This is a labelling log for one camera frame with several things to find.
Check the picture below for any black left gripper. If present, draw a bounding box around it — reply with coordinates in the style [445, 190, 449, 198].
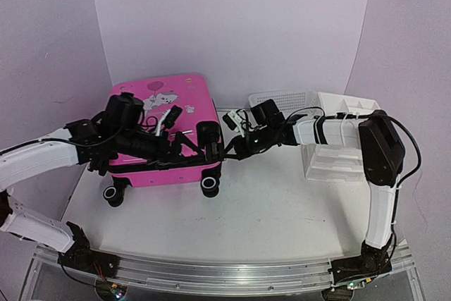
[111, 126, 204, 168]

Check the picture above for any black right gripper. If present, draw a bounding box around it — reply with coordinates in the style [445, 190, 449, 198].
[222, 125, 274, 161]

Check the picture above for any pink cartoon suitcase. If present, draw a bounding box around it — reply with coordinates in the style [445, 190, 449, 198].
[103, 73, 224, 207]

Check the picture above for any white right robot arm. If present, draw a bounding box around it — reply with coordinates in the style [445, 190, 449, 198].
[223, 99, 422, 281]

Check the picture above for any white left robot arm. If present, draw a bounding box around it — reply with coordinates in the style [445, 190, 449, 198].
[1, 92, 207, 271]

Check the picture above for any white plastic mesh basket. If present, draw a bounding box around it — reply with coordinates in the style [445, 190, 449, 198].
[248, 90, 316, 117]

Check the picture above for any white drawer desk organizer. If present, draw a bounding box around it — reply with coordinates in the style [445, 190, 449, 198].
[301, 92, 380, 183]

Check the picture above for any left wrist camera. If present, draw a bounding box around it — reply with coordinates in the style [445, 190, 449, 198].
[154, 105, 183, 137]

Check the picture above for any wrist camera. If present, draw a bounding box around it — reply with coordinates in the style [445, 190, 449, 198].
[223, 110, 247, 137]
[154, 105, 183, 137]

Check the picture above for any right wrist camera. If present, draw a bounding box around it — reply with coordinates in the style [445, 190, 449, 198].
[223, 110, 247, 137]

